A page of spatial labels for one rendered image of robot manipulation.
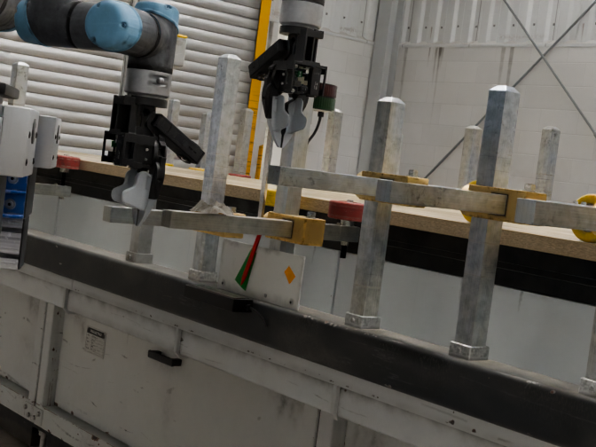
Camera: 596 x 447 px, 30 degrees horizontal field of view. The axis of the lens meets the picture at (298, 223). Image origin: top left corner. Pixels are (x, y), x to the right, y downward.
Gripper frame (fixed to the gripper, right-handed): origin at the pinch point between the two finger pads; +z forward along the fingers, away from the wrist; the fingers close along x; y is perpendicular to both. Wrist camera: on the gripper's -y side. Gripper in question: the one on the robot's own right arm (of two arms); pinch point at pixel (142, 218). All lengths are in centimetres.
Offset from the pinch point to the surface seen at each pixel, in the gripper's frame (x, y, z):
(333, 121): -125, -139, -29
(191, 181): -69, -52, -5
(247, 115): -175, -139, -29
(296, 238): 0.3, -32.6, 1.1
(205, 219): -0.8, -12.9, -0.8
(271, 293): -5.0, -32.6, 12.2
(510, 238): 32, -55, -4
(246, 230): -1.1, -22.0, 0.5
